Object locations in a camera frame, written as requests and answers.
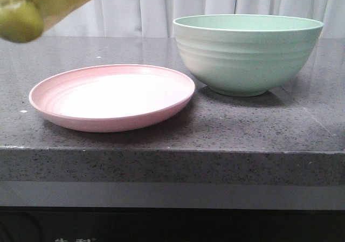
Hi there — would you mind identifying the yellow banana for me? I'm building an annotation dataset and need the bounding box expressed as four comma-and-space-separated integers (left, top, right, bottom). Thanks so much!
1, 0, 90, 43

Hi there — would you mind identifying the pink round plate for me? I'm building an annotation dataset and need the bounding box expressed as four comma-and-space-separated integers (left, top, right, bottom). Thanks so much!
29, 64, 195, 133

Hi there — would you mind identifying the green ribbed bowl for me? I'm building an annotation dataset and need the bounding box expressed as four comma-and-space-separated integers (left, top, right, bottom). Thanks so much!
173, 14, 323, 96

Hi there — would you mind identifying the white curtain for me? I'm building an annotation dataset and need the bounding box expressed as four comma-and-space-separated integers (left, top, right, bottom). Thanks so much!
46, 0, 344, 38

